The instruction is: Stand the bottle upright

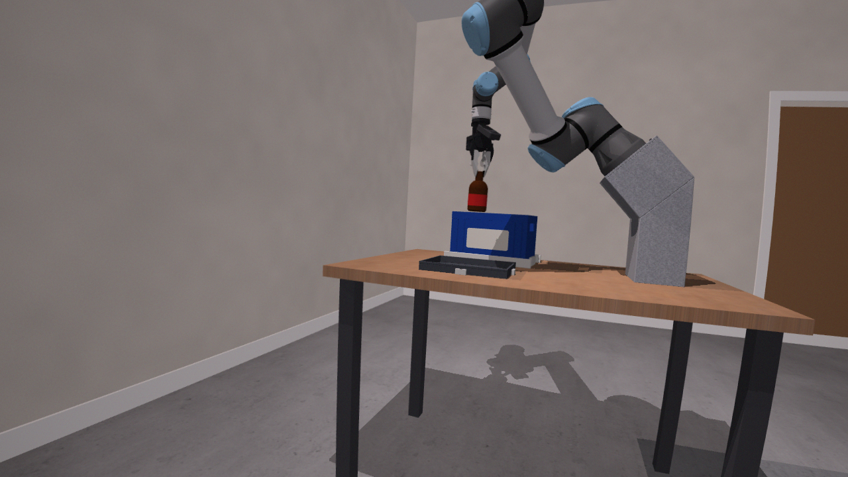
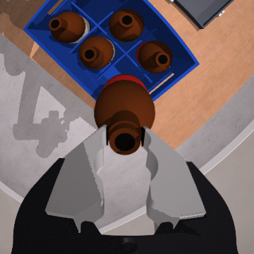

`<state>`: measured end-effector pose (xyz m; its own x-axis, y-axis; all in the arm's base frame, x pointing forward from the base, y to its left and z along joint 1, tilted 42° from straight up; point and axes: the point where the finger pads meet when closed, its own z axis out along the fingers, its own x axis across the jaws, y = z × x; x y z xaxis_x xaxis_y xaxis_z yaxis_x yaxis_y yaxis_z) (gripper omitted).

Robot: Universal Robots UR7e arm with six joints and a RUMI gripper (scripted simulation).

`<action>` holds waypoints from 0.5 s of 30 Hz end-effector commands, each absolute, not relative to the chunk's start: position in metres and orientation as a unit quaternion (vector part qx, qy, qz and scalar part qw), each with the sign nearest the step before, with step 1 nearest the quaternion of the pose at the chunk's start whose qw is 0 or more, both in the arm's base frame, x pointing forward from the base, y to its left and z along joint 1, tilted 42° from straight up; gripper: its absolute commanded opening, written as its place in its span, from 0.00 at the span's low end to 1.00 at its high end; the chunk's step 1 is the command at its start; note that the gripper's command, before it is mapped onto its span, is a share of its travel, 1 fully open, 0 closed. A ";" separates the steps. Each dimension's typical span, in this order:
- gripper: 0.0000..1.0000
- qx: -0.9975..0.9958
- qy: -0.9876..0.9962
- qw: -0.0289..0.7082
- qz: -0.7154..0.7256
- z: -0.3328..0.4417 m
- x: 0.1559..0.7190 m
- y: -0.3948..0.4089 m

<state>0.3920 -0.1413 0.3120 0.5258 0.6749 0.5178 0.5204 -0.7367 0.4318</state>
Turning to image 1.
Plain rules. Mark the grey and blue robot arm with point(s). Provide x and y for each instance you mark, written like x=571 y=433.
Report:
x=495 y=29

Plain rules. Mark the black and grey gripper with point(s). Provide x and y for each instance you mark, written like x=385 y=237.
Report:
x=480 y=143

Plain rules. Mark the blue plastic crate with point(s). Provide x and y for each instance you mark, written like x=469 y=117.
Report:
x=493 y=234

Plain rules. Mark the brown glass bottle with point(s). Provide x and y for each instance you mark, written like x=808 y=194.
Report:
x=478 y=194

